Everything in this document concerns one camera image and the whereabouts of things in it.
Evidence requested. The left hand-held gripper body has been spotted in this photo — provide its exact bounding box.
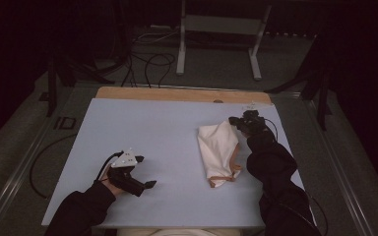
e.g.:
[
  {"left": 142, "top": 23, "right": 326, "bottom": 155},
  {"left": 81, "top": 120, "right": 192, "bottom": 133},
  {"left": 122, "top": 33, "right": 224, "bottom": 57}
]
[{"left": 106, "top": 148, "right": 146, "bottom": 198}]

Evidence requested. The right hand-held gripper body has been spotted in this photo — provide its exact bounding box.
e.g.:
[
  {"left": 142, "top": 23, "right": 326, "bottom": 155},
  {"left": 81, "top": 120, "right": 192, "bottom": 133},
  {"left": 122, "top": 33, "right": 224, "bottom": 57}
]
[{"left": 239, "top": 100, "right": 274, "bottom": 137}]

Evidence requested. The cream baby bodysuit brown trim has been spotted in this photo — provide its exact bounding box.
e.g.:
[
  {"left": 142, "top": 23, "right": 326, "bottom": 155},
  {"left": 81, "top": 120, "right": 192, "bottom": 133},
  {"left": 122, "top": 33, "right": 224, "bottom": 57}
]
[{"left": 197, "top": 120, "right": 243, "bottom": 189}]

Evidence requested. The person's left hand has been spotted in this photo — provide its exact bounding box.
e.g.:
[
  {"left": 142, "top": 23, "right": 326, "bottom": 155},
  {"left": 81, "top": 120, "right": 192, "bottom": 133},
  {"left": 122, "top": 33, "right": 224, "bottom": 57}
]
[{"left": 99, "top": 173, "right": 123, "bottom": 198}]

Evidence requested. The light blue table mat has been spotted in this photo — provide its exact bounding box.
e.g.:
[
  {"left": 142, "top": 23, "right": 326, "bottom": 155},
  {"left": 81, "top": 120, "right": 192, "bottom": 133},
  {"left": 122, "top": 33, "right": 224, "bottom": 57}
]
[{"left": 41, "top": 97, "right": 318, "bottom": 229}]

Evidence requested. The person's cream clothing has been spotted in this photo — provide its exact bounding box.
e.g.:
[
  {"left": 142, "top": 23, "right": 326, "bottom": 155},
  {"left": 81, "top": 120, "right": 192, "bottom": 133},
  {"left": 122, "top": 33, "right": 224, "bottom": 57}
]
[{"left": 116, "top": 227, "right": 244, "bottom": 236}]

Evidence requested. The black metal stand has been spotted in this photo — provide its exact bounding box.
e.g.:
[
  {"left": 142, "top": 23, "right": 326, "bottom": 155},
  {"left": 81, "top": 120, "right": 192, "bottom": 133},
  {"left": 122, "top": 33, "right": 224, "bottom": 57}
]
[
  {"left": 265, "top": 32, "right": 333, "bottom": 132},
  {"left": 38, "top": 48, "right": 116, "bottom": 118}
]

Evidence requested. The dark floor socket plate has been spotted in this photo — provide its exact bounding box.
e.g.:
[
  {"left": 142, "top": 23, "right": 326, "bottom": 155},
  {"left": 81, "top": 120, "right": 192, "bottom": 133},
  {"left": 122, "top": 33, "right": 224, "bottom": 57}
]
[{"left": 53, "top": 115, "right": 78, "bottom": 130}]

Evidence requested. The white metal stand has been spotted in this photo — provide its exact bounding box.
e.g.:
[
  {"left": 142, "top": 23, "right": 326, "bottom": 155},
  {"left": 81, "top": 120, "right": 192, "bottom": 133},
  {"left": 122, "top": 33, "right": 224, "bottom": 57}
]
[{"left": 175, "top": 0, "right": 273, "bottom": 82}]

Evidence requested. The right hand-held gripper cable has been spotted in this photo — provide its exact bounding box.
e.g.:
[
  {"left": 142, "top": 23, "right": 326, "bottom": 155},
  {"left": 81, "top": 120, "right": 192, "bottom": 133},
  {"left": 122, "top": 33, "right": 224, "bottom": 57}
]
[{"left": 263, "top": 117, "right": 329, "bottom": 236}]

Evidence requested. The hand-held gripper cable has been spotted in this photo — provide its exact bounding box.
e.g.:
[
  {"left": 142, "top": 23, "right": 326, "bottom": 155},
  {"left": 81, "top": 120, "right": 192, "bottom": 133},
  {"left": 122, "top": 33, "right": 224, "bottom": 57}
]
[
  {"left": 94, "top": 150, "right": 126, "bottom": 182},
  {"left": 263, "top": 117, "right": 329, "bottom": 236}
]

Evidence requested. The left hand-held gripper cable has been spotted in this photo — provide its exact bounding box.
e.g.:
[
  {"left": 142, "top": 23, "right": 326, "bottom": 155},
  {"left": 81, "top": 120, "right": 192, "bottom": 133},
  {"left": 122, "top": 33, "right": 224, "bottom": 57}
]
[{"left": 94, "top": 150, "right": 126, "bottom": 182}]

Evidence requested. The black looped cable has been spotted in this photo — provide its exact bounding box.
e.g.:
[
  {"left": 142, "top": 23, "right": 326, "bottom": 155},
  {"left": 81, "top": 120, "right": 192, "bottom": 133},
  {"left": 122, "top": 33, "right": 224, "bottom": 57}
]
[{"left": 121, "top": 52, "right": 177, "bottom": 89}]

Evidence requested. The black floor cable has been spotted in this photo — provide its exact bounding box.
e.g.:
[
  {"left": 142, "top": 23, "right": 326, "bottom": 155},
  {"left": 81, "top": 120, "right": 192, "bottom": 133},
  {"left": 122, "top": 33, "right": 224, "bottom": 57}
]
[{"left": 29, "top": 132, "right": 79, "bottom": 201}]

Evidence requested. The metal floor rail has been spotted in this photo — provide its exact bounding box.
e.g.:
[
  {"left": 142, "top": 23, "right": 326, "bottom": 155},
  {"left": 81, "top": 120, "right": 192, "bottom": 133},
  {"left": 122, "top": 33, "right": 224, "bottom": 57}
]
[
  {"left": 0, "top": 82, "right": 92, "bottom": 236},
  {"left": 303, "top": 97, "right": 377, "bottom": 236}
]

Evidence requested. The grey cable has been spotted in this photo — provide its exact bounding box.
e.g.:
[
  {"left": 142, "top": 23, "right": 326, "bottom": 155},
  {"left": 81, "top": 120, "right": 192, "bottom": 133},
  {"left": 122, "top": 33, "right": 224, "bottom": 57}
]
[{"left": 132, "top": 29, "right": 182, "bottom": 45}]

